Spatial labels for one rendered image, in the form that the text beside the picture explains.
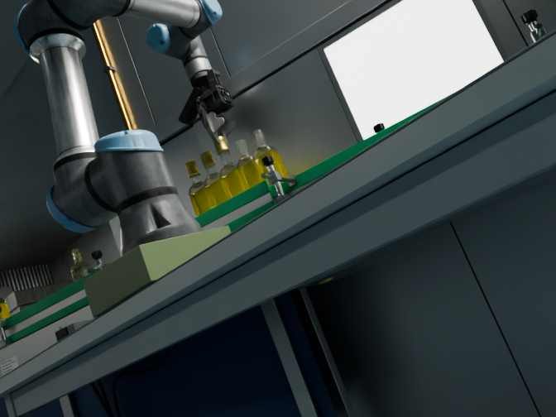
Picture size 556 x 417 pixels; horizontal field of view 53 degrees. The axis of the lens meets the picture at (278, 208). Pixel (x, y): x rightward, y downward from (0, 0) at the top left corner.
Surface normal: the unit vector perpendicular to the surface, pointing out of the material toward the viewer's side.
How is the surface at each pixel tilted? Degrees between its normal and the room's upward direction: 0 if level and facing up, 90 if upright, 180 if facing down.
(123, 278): 90
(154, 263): 90
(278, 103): 90
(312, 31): 90
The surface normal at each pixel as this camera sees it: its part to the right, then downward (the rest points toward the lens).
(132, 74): -0.44, -0.04
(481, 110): -0.66, 0.09
